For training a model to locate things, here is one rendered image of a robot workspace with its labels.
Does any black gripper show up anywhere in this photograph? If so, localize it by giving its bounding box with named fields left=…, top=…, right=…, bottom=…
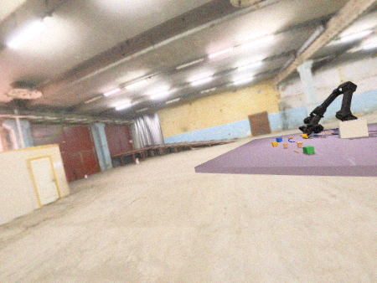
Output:
left=298, top=120, right=324, bottom=136

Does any green block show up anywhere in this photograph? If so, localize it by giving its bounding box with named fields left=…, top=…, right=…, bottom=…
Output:
left=302, top=146, right=314, bottom=154

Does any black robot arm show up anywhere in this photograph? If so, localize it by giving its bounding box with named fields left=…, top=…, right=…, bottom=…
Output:
left=304, top=81, right=358, bottom=125

